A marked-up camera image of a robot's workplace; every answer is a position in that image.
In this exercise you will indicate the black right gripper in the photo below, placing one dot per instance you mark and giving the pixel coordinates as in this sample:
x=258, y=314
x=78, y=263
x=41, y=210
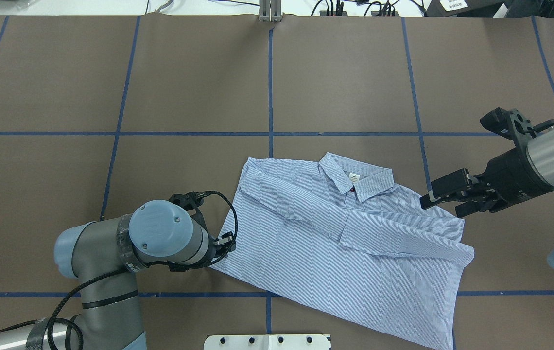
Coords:
x=508, y=172

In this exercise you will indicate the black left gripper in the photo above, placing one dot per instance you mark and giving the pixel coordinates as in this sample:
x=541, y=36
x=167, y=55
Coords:
x=214, y=249

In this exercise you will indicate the light blue striped shirt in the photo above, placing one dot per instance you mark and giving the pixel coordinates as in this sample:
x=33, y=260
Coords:
x=340, y=236

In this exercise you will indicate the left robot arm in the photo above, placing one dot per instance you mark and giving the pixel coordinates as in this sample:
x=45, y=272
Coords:
x=103, y=312

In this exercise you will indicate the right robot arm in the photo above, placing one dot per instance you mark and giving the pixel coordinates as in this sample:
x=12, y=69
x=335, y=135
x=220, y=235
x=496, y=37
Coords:
x=540, y=151

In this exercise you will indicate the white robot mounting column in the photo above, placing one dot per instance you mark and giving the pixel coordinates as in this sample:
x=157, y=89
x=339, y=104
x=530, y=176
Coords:
x=268, y=342

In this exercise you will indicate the black label printer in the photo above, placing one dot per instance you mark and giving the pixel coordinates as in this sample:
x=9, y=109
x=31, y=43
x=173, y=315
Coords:
x=463, y=8

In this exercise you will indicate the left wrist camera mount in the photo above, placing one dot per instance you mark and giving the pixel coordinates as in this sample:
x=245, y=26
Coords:
x=189, y=202

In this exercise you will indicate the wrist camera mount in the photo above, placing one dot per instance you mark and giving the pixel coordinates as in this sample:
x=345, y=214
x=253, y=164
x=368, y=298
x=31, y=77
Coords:
x=509, y=124
x=189, y=202

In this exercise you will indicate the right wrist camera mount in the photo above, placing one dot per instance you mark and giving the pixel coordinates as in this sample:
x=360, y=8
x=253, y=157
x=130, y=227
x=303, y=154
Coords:
x=509, y=124

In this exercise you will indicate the aluminium frame post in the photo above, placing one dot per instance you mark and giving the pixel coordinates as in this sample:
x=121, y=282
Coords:
x=270, y=11

